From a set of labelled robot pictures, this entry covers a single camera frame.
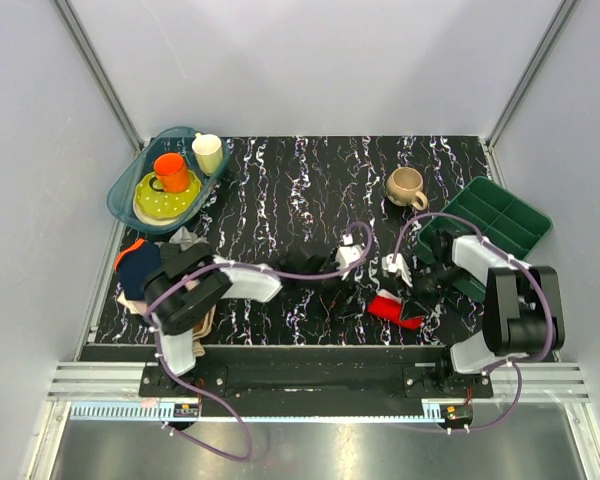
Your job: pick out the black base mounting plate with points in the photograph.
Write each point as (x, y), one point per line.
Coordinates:
(265, 357)

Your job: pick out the pile of mixed clothes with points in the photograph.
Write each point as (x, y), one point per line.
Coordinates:
(146, 270)

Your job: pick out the aluminium rail frame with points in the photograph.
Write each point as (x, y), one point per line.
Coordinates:
(310, 393)

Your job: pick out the green divided organizer tray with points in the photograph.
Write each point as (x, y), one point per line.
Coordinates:
(509, 223)

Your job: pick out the orange mug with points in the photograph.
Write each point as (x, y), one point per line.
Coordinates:
(171, 174)

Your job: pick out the cream yellow cup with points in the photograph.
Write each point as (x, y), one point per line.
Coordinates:
(208, 151)

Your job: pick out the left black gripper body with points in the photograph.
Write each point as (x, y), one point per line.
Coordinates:
(331, 288)

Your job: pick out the beige ceramic mug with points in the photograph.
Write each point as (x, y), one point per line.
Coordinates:
(404, 188)

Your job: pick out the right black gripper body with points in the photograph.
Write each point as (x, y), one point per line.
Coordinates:
(429, 283)

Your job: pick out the red underwear white trim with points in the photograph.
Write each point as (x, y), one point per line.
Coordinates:
(391, 310)

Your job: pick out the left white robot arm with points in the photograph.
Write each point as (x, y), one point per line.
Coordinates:
(261, 283)

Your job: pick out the yellow green dotted plate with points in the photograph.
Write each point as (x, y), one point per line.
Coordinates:
(153, 205)

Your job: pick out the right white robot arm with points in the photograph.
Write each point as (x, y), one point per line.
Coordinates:
(522, 317)

